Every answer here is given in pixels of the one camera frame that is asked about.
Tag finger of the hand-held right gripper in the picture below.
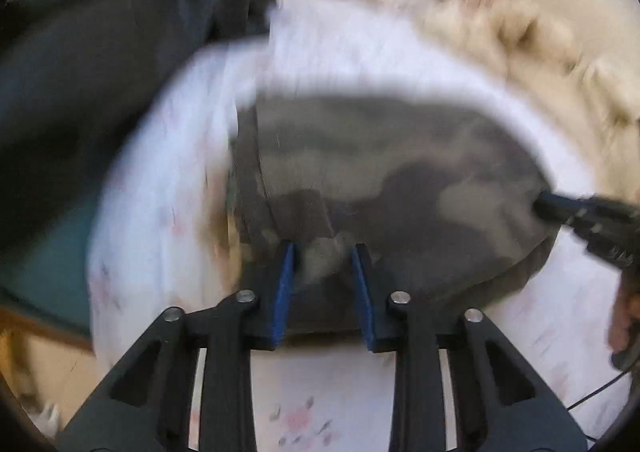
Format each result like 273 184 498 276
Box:
534 189 588 225

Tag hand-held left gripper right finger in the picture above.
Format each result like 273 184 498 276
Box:
350 242 590 452

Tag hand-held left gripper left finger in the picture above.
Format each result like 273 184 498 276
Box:
57 239 297 452

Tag camouflage pants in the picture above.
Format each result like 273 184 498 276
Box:
225 92 561 335

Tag person's right hand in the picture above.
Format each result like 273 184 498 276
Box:
607 272 640 357

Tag cream comforter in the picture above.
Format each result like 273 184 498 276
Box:
340 0 640 193

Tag white floral bed sheet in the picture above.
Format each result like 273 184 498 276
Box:
87 0 636 452

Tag dark draped cloth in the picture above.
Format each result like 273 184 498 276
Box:
0 0 278 253

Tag black cable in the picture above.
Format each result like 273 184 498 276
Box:
565 366 637 410

